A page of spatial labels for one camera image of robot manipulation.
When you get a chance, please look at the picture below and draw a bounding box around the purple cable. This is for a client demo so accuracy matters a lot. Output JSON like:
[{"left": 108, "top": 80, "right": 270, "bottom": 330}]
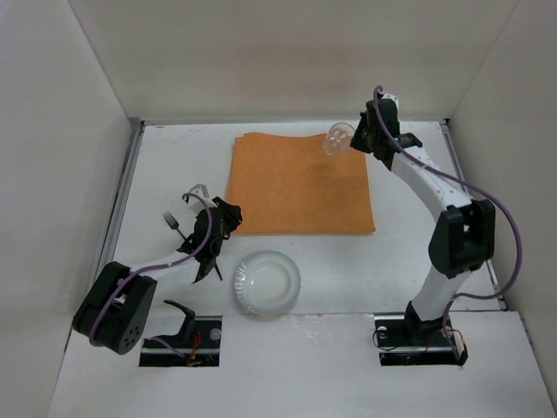
[
  {"left": 89, "top": 192, "right": 218, "bottom": 358},
  {"left": 372, "top": 85, "right": 523, "bottom": 362}
]

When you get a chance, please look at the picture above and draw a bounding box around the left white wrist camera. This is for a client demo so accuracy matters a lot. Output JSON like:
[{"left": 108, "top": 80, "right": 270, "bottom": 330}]
[{"left": 182, "top": 184, "right": 216, "bottom": 214}]

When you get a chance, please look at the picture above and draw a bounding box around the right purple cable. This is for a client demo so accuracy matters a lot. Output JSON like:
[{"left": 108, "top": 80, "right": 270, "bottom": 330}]
[{"left": 372, "top": 85, "right": 523, "bottom": 362}]

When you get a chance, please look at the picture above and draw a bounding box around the black plastic fork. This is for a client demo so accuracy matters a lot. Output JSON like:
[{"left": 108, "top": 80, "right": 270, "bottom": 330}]
[{"left": 163, "top": 212, "right": 186, "bottom": 240}]

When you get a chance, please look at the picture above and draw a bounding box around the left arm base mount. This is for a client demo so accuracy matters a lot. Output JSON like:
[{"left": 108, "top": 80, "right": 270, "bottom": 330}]
[{"left": 138, "top": 316, "right": 223, "bottom": 367}]

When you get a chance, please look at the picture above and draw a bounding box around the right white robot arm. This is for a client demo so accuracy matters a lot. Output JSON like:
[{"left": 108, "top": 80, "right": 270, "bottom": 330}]
[{"left": 350, "top": 97, "right": 495, "bottom": 345}]

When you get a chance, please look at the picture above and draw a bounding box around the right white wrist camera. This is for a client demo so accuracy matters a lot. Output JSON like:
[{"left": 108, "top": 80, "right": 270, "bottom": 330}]
[{"left": 380, "top": 92, "right": 399, "bottom": 106}]

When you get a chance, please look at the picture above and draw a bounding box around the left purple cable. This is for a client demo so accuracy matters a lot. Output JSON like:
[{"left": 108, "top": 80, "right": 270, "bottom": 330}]
[{"left": 89, "top": 192, "right": 218, "bottom": 358}]

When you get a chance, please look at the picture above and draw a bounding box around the black plastic knife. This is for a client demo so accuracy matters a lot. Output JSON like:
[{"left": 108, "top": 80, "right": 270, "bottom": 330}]
[{"left": 214, "top": 260, "right": 224, "bottom": 281}]

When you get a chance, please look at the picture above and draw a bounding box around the aluminium table rail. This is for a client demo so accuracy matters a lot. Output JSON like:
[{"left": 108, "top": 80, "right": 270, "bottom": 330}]
[
  {"left": 437, "top": 121, "right": 506, "bottom": 310},
  {"left": 89, "top": 118, "right": 144, "bottom": 290}
]

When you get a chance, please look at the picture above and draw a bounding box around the clear plastic cup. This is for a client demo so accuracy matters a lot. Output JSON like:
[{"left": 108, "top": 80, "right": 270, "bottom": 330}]
[{"left": 323, "top": 122, "right": 355, "bottom": 156}]

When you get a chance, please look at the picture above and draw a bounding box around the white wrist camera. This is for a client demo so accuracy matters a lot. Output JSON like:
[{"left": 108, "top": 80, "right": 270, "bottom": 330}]
[
  {"left": 380, "top": 92, "right": 399, "bottom": 106},
  {"left": 182, "top": 184, "right": 216, "bottom": 214}
]

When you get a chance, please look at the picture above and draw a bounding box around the left aluminium table rail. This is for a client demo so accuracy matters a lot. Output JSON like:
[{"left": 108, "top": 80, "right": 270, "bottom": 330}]
[{"left": 89, "top": 118, "right": 144, "bottom": 290}]

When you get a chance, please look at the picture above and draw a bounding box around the clear plastic plate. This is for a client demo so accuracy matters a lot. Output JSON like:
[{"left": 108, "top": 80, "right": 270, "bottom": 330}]
[{"left": 234, "top": 251, "right": 301, "bottom": 316}]

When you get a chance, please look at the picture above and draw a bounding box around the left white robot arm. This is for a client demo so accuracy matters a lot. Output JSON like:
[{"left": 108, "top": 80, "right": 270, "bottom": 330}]
[{"left": 71, "top": 192, "right": 243, "bottom": 355}]

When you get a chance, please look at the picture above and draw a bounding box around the right aluminium table rail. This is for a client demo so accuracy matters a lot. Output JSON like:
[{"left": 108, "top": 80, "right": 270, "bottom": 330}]
[{"left": 437, "top": 121, "right": 506, "bottom": 310}]

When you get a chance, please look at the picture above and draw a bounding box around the orange cloth napkin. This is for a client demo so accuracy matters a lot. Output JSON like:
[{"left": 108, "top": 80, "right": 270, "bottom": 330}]
[{"left": 226, "top": 132, "right": 376, "bottom": 235}]

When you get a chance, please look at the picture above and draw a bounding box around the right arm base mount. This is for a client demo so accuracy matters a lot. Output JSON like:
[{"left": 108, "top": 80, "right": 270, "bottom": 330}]
[{"left": 372, "top": 314, "right": 468, "bottom": 367}]

